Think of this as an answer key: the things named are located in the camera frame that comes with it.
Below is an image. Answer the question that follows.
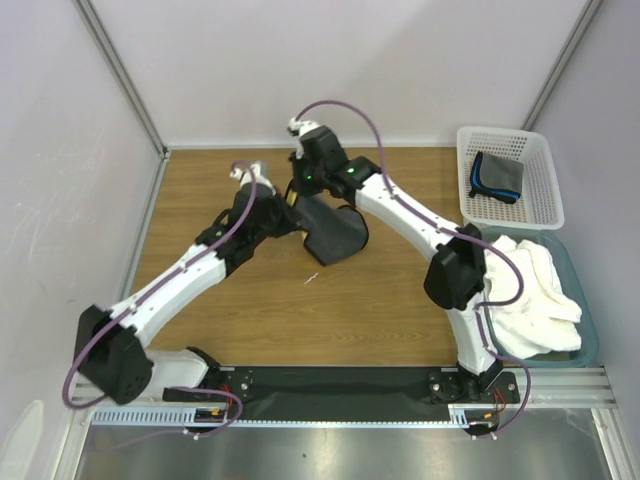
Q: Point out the aluminium corner post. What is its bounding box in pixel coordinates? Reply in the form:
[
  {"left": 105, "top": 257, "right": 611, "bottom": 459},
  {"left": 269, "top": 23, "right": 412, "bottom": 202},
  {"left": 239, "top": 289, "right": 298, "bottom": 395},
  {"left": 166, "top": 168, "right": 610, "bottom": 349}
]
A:
[
  {"left": 520, "top": 0, "right": 606, "bottom": 131},
  {"left": 72, "top": 0, "right": 170, "bottom": 161}
]

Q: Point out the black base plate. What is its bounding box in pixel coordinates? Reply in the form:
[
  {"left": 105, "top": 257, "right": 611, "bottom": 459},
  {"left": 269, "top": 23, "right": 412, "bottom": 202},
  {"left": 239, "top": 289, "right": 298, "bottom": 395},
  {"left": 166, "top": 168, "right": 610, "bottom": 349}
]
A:
[{"left": 163, "top": 365, "right": 521, "bottom": 424}]

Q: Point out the white towel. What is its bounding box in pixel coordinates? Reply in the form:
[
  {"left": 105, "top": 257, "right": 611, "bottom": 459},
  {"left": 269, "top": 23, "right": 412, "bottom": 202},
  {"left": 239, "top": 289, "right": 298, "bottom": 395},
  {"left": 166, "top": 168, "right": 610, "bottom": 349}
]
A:
[{"left": 488, "top": 235, "right": 582, "bottom": 359}]

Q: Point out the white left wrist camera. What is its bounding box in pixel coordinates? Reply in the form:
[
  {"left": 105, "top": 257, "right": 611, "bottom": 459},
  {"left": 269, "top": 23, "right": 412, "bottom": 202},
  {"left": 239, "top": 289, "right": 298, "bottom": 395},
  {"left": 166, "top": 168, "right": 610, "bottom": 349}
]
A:
[{"left": 229, "top": 161, "right": 276, "bottom": 194}]

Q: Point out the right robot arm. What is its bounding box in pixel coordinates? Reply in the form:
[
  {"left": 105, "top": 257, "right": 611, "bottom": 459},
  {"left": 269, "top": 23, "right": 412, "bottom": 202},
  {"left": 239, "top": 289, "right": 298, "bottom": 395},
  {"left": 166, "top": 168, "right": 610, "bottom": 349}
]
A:
[{"left": 287, "top": 120, "right": 503, "bottom": 402}]

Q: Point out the grey slotted cable duct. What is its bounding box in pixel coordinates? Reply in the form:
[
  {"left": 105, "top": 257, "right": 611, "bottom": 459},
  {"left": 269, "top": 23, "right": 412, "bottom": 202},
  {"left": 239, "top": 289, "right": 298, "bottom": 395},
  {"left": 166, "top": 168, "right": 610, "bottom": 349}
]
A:
[{"left": 91, "top": 404, "right": 498, "bottom": 436}]

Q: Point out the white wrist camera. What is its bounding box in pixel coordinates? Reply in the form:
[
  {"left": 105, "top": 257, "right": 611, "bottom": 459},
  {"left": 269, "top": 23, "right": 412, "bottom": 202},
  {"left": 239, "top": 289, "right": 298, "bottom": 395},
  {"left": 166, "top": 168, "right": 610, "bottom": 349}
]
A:
[
  {"left": 229, "top": 161, "right": 276, "bottom": 194},
  {"left": 287, "top": 118, "right": 322, "bottom": 159}
]

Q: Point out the clear teal plastic bin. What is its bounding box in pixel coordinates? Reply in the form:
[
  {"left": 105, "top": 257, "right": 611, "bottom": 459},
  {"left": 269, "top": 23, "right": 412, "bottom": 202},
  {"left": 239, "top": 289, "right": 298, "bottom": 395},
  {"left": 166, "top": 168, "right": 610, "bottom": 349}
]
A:
[{"left": 482, "top": 227, "right": 599, "bottom": 368}]

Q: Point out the yellow towel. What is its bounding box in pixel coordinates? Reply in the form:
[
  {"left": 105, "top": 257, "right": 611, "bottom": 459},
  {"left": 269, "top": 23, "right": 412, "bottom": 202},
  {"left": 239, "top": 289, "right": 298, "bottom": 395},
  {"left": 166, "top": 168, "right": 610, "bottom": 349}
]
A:
[{"left": 285, "top": 184, "right": 298, "bottom": 208}]

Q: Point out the aluminium frame rail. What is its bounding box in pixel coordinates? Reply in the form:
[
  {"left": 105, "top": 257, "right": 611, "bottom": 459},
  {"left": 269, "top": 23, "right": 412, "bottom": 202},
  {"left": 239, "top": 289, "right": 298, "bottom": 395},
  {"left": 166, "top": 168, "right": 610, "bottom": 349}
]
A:
[{"left": 69, "top": 364, "right": 621, "bottom": 407}]

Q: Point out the right aluminium corner post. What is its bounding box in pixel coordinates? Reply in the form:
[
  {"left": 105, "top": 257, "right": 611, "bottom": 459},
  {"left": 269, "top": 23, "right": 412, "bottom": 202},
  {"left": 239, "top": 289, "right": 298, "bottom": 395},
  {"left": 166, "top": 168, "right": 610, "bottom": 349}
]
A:
[{"left": 520, "top": 0, "right": 606, "bottom": 131}]

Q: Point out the white scrap on table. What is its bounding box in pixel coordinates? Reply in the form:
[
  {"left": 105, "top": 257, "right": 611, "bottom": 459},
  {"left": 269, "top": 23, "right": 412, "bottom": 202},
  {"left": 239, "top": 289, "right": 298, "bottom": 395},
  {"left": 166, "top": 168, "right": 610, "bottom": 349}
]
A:
[{"left": 303, "top": 272, "right": 319, "bottom": 285}]

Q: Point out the blue and grey towel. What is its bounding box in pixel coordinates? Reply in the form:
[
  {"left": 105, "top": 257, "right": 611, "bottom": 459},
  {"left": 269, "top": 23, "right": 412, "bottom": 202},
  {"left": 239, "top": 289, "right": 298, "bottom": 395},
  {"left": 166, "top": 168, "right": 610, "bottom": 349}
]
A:
[{"left": 469, "top": 151, "right": 524, "bottom": 205}]

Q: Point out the left aluminium corner post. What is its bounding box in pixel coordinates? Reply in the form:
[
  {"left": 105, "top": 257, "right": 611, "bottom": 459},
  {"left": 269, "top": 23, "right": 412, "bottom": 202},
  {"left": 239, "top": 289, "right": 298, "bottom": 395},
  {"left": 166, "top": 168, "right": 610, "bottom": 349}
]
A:
[{"left": 72, "top": 0, "right": 170, "bottom": 161}]

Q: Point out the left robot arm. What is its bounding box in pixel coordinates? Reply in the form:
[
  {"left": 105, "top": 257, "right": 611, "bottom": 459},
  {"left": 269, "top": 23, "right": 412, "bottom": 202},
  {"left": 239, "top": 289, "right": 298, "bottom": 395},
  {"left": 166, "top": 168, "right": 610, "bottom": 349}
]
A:
[{"left": 72, "top": 184, "right": 301, "bottom": 405}]

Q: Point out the dark grey towel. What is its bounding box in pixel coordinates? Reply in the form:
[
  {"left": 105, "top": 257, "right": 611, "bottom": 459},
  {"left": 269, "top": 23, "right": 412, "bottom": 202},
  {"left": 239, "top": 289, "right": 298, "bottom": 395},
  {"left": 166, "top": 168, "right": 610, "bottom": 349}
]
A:
[{"left": 295, "top": 196, "right": 369, "bottom": 266}]

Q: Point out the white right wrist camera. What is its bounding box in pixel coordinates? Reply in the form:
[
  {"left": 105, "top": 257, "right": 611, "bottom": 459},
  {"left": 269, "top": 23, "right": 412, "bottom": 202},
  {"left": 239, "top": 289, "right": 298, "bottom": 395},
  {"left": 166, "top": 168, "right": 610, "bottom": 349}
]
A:
[{"left": 287, "top": 118, "right": 322, "bottom": 159}]

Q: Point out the white perforated plastic basket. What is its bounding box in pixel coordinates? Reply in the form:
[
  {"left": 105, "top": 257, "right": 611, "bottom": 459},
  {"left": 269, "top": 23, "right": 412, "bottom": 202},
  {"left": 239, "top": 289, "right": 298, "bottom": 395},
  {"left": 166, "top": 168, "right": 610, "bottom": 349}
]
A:
[{"left": 457, "top": 126, "right": 565, "bottom": 230}]

